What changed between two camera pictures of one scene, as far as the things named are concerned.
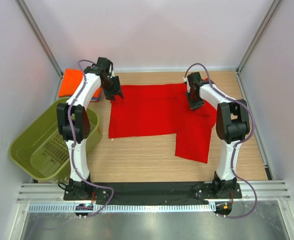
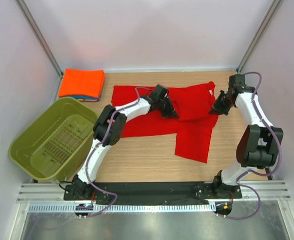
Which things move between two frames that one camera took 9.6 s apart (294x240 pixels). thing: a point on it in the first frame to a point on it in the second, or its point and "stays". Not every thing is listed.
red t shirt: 164,109 stays
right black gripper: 194,106 to 218,109
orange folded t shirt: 70,80 stays
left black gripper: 116,90 to 174,114
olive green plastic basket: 40,150 stays
